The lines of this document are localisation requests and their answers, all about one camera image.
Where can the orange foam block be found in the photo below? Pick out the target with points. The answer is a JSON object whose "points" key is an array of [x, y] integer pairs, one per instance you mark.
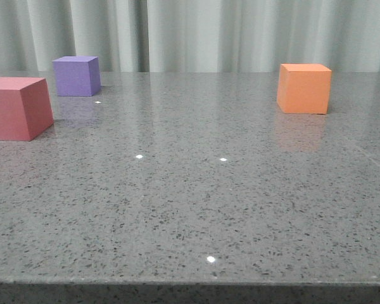
{"points": [[304, 88]]}

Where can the pink foam block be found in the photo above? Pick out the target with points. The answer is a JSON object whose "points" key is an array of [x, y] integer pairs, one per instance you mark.
{"points": [[25, 108]]}

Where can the pale green curtain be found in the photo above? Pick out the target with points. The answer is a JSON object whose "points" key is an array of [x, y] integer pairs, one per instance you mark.
{"points": [[191, 36]]}

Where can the purple foam block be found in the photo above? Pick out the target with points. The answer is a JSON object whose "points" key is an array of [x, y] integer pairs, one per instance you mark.
{"points": [[77, 75]]}

